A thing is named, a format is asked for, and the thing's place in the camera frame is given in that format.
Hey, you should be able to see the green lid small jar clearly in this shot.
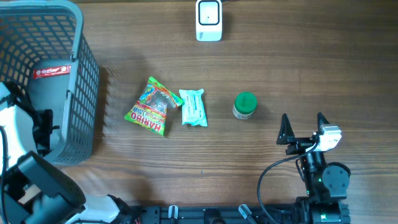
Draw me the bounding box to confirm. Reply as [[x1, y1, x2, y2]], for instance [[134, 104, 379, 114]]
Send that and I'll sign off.
[[233, 92, 257, 119]]

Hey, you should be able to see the mint green wipes pack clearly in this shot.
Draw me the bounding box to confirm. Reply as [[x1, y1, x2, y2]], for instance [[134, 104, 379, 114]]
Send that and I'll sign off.
[[179, 89, 208, 127]]

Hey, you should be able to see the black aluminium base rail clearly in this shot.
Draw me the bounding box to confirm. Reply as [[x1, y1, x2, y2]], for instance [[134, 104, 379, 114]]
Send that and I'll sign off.
[[124, 204, 351, 224]]

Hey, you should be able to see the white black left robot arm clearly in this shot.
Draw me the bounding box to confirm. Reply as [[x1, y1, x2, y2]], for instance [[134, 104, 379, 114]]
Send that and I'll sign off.
[[1, 82, 136, 223]]

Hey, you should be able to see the white barcode scanner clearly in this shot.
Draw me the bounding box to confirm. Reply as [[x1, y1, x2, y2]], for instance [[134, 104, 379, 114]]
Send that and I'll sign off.
[[195, 0, 223, 42]]

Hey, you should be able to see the green Haribo candy bag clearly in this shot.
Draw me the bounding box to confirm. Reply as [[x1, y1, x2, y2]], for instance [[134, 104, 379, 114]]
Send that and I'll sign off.
[[124, 77, 183, 136]]

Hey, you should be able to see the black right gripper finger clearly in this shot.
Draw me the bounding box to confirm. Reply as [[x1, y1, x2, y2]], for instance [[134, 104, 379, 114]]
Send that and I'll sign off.
[[317, 112, 330, 134], [276, 113, 295, 145]]

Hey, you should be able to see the grey plastic mesh basket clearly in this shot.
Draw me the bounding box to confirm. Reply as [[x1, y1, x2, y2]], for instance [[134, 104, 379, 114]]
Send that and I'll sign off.
[[1, 1, 100, 165]]

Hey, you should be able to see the red Nescafe stick pack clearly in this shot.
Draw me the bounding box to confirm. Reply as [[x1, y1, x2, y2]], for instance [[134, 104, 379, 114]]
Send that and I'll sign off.
[[33, 65, 72, 79]]

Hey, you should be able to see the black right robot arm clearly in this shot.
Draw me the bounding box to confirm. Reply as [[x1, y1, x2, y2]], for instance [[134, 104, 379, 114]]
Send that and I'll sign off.
[[276, 113, 351, 223]]

